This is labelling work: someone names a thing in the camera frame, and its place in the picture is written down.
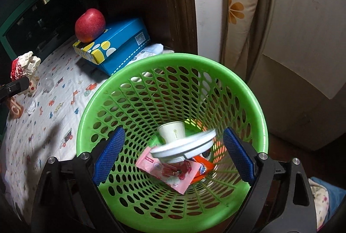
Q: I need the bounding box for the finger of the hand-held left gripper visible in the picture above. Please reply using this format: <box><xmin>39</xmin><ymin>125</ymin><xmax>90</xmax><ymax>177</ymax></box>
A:
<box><xmin>0</xmin><ymin>77</ymin><xmax>30</xmax><ymax>102</ymax></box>

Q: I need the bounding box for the green plastic mesh basket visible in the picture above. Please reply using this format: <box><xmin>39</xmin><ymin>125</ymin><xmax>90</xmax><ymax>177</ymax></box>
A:
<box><xmin>76</xmin><ymin>53</ymin><xmax>269</xmax><ymax>225</ymax></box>

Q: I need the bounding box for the blue floral cloth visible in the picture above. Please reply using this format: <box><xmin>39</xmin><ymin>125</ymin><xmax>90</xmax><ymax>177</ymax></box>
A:
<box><xmin>308</xmin><ymin>176</ymin><xmax>346</xmax><ymax>231</ymax></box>

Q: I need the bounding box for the red apple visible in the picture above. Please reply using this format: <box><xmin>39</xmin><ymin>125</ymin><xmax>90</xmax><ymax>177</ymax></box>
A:
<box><xmin>75</xmin><ymin>8</ymin><xmax>106</xmax><ymax>43</ymax></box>

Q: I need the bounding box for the round plastic lid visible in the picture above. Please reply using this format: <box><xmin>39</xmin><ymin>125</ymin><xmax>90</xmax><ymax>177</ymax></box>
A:
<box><xmin>150</xmin><ymin>128</ymin><xmax>217</xmax><ymax>164</ymax></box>

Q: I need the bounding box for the white printed tablecloth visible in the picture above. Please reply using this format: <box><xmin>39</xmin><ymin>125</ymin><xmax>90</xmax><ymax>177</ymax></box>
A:
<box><xmin>0</xmin><ymin>39</ymin><xmax>175</xmax><ymax>223</ymax></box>

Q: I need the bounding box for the clear plastic cup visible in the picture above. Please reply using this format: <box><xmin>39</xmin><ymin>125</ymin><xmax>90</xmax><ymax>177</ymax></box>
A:
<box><xmin>43</xmin><ymin>76</ymin><xmax>56</xmax><ymax>92</ymax></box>

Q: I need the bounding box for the blue spotted tissue box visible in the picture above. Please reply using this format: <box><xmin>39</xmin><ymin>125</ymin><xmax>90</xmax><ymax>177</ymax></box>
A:
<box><xmin>72</xmin><ymin>18</ymin><xmax>150</xmax><ymax>76</ymax></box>

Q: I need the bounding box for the dark wooden door frame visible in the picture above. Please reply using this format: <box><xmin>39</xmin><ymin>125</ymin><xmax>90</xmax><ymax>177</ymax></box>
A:
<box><xmin>154</xmin><ymin>0</ymin><xmax>198</xmax><ymax>55</ymax></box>

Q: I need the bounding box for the orange snack wrapper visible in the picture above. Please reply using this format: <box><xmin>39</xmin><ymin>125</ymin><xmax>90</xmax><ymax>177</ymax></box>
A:
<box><xmin>189</xmin><ymin>155</ymin><xmax>215</xmax><ymax>179</ymax></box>

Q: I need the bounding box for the white paper cup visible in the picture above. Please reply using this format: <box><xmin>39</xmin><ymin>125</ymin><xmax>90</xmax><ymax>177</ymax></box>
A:
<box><xmin>157</xmin><ymin>121</ymin><xmax>186</xmax><ymax>145</ymax></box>

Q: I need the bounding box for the pink snack wrapper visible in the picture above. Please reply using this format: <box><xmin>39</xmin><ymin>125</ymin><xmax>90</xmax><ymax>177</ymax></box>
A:
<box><xmin>135</xmin><ymin>147</ymin><xmax>199</xmax><ymax>194</ymax></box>

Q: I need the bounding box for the white cabinet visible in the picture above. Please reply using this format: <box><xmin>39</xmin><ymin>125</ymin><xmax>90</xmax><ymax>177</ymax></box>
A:
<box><xmin>249</xmin><ymin>0</ymin><xmax>346</xmax><ymax>151</ymax></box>

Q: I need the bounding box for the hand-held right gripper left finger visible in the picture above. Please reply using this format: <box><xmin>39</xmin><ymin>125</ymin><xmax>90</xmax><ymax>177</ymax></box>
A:
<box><xmin>31</xmin><ymin>127</ymin><xmax>126</xmax><ymax>233</ymax></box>

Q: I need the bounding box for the orange water bottle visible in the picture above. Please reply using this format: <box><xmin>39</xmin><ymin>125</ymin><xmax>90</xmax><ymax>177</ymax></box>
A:
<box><xmin>9</xmin><ymin>98</ymin><xmax>22</xmax><ymax>117</ymax></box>

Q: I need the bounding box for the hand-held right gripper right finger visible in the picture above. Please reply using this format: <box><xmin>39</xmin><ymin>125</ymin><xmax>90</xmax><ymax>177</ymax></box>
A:
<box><xmin>223</xmin><ymin>127</ymin><xmax>317</xmax><ymax>233</ymax></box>

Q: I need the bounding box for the floral beige curtain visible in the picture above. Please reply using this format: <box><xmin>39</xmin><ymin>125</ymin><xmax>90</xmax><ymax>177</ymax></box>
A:
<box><xmin>220</xmin><ymin>0</ymin><xmax>273</xmax><ymax>71</ymax></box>

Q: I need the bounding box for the red white wrapper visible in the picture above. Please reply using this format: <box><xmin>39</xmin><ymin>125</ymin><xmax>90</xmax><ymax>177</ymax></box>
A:
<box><xmin>11</xmin><ymin>51</ymin><xmax>42</xmax><ymax>81</ymax></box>

